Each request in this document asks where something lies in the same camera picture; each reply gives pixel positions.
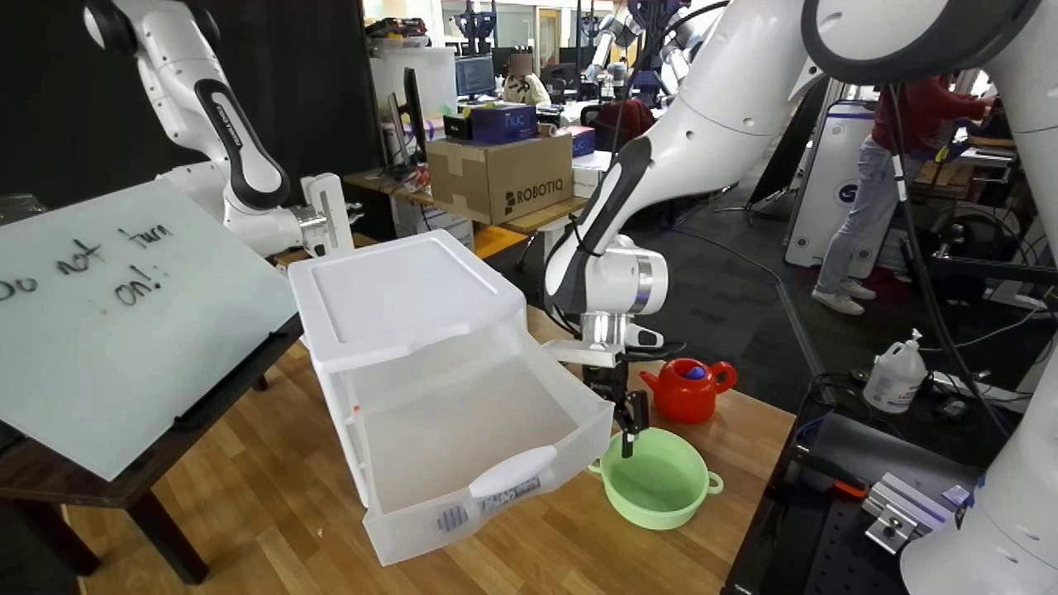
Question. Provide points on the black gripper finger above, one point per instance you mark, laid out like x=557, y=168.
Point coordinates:
x=625, y=442

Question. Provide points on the person in red sweater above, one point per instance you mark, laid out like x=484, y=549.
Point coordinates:
x=881, y=186

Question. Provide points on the green plastic pot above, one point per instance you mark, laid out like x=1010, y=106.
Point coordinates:
x=661, y=482

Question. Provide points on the whiteboard with handwriting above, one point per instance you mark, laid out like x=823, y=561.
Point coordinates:
x=118, y=314

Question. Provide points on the silver metal bracket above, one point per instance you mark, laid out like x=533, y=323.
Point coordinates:
x=902, y=509

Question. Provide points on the white active robot arm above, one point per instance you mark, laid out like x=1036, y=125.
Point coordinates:
x=739, y=98

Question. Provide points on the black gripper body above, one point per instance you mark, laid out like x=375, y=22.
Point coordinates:
x=612, y=384

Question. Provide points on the white drawer cabinet frame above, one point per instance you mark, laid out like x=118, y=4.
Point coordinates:
x=380, y=318

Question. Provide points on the white plastic jug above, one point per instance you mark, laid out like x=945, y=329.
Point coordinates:
x=897, y=373

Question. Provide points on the seated person in background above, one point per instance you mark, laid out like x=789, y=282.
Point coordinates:
x=524, y=84

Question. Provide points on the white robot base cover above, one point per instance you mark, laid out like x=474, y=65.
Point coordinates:
x=1007, y=541

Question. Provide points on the blue box on cardboard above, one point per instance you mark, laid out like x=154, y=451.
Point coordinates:
x=493, y=123

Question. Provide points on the dark wooden side table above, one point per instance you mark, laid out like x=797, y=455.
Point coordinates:
x=39, y=482

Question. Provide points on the red toy teapot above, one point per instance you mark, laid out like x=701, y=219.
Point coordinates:
x=686, y=386

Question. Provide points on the white idle robot arm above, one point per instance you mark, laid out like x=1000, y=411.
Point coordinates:
x=235, y=180

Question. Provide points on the white plastic drawer tray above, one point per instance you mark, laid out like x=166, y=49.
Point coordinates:
x=453, y=435

